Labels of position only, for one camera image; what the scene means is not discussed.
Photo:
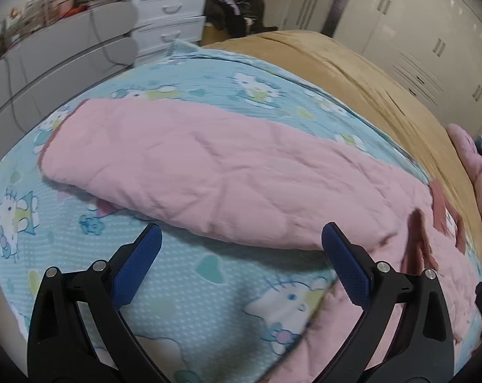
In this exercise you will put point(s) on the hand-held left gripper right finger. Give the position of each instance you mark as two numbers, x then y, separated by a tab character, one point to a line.
344	263

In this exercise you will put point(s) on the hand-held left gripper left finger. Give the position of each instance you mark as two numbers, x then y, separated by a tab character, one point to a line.
139	263

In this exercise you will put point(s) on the pink quilted blanket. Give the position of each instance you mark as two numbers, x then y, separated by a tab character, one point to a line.
225	167

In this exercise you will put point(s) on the blue cartoon printed blanket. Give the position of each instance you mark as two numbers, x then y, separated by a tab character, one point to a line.
185	307

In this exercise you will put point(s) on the tan bed blanket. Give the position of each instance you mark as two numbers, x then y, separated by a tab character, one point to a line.
364	79

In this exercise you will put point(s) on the grey low cabinet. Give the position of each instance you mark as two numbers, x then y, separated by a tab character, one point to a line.
57	68

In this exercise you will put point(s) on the cardboard box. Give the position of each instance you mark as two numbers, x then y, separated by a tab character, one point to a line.
213	32

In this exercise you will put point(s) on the white wardrobe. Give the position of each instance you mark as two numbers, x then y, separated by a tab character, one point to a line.
424	28

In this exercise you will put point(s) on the white drawer chest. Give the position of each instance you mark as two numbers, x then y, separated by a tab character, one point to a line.
165	8

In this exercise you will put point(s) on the assorted cabinet clutter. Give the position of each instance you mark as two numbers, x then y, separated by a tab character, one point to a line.
45	8

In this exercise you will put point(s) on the black backpack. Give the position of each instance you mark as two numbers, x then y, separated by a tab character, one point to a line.
247	8

